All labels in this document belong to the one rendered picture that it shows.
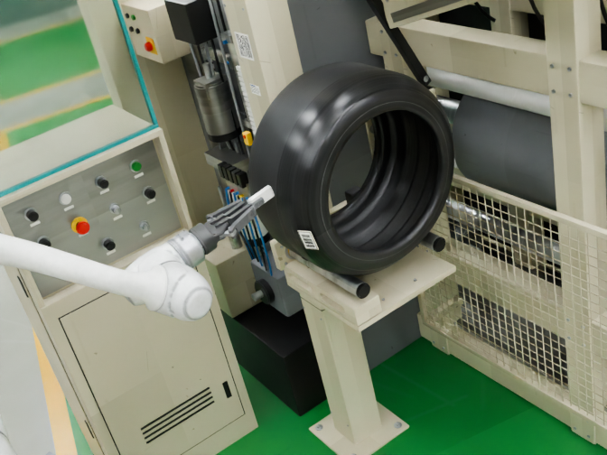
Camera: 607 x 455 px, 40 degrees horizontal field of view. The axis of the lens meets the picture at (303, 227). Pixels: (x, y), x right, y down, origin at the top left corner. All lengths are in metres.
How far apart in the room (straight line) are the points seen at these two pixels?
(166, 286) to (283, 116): 0.57
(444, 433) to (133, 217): 1.33
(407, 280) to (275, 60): 0.73
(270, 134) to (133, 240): 0.78
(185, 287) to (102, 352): 1.02
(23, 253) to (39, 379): 2.18
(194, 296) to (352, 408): 1.30
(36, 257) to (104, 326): 0.93
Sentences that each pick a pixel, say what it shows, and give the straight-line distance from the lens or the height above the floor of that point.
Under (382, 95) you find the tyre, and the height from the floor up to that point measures 1.40.
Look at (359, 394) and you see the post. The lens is 2.96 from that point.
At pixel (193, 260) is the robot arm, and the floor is 1.19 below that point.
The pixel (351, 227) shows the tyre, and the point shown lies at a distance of 2.47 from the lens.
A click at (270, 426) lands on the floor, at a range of 3.25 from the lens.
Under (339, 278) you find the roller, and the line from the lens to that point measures 2.28.
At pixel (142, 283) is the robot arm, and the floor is 1.28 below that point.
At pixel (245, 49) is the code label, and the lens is 2.34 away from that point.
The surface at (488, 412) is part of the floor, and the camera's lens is 3.13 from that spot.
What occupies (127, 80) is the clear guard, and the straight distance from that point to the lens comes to 2.55.
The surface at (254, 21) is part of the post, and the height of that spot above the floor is 1.58.
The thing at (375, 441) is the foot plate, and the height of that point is 0.01.
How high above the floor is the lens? 2.18
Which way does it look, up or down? 30 degrees down
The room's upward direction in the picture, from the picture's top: 14 degrees counter-clockwise
